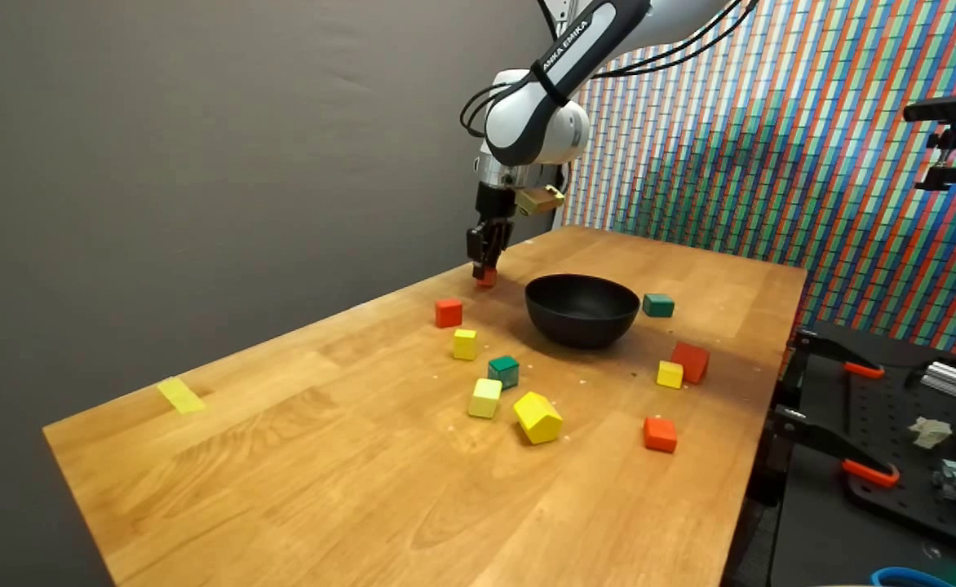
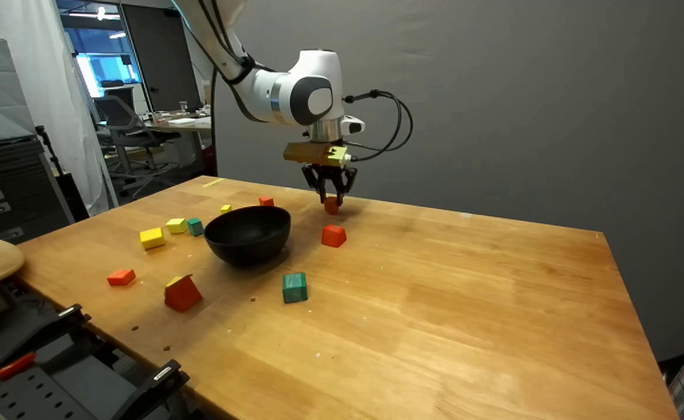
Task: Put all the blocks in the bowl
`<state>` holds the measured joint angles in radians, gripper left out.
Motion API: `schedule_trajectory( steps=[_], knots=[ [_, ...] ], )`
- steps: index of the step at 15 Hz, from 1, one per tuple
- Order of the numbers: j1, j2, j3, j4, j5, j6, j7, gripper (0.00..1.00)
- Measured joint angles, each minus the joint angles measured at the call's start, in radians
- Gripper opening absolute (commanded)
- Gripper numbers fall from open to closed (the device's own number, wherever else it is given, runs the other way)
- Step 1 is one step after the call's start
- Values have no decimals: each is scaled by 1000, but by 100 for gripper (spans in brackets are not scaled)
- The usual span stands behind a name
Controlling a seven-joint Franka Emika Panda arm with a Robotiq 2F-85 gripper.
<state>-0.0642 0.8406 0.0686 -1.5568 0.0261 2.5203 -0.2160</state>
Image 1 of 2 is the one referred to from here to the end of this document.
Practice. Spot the red wooden cube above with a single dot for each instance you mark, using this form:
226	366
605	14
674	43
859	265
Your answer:
447	313

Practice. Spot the small white plastic part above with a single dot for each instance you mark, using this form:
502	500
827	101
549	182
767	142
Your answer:
930	430

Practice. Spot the large orange-red wooden block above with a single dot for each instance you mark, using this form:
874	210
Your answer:
694	358

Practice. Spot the wrist mounted camera box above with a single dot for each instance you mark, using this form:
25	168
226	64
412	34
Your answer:
543	200

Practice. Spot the black bowl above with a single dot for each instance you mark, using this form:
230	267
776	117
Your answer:
582	320

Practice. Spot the large yellow wooden block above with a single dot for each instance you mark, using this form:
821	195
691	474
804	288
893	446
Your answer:
535	417

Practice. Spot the small red wooden block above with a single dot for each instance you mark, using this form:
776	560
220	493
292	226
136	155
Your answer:
485	280

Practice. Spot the grey photo backdrop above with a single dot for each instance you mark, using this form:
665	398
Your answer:
226	165

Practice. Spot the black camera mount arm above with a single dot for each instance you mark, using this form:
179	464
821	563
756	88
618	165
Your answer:
952	107

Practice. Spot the yellow block far left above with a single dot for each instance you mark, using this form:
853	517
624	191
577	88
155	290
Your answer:
180	394

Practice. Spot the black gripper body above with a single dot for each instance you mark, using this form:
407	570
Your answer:
495	203

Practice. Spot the green wooden block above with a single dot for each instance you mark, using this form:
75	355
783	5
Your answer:
658	304
504	371

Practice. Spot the black perforated mounting board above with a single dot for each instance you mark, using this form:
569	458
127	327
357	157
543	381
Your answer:
888	401

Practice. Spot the small yellow wooden cube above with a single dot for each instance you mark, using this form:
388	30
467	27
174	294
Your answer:
669	371

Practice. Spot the blue plastic object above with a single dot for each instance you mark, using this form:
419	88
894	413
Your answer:
910	567

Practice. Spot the pale yellow wooden cube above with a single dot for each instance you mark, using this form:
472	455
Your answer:
485	398

